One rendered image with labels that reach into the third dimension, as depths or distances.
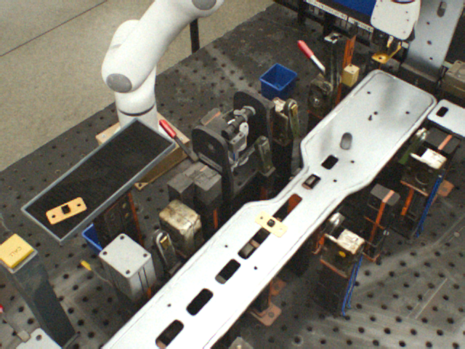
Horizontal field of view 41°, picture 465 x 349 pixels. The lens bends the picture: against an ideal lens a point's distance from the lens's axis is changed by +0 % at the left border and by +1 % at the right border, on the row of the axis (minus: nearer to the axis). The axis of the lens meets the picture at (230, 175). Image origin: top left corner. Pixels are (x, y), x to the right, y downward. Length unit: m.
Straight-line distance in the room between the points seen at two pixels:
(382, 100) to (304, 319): 0.67
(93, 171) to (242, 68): 1.04
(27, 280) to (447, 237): 1.22
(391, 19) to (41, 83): 2.33
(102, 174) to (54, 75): 2.08
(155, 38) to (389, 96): 0.72
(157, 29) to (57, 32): 2.22
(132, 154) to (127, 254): 0.25
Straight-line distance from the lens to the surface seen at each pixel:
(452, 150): 1.82
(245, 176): 1.69
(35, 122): 3.30
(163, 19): 1.59
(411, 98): 1.90
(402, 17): 1.53
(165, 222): 1.49
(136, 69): 1.67
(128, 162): 1.49
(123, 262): 1.39
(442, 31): 1.88
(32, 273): 1.45
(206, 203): 1.56
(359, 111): 1.83
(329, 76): 1.78
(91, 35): 3.73
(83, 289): 1.86
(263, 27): 2.56
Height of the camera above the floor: 2.30
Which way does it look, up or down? 52 degrees down
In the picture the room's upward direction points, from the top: 1 degrees counter-clockwise
